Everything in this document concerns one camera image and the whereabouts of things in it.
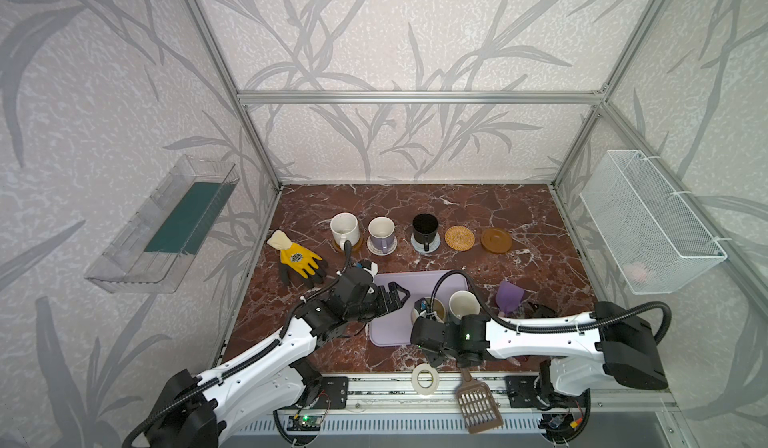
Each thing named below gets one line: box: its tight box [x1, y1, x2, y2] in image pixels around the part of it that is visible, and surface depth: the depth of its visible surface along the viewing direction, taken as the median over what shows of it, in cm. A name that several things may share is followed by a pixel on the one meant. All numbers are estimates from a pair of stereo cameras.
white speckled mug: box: [330, 212, 361, 250], surface depth 99 cm
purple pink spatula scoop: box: [496, 280, 525, 315], surface depth 91 cm
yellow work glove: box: [266, 229, 328, 288], surface depth 98 cm
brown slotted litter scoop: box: [456, 368, 503, 435], surface depth 73 cm
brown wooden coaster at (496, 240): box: [481, 228, 512, 254], surface depth 106 cm
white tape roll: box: [411, 363, 440, 395], surface depth 77 cm
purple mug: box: [368, 216, 396, 254], surface depth 99 cm
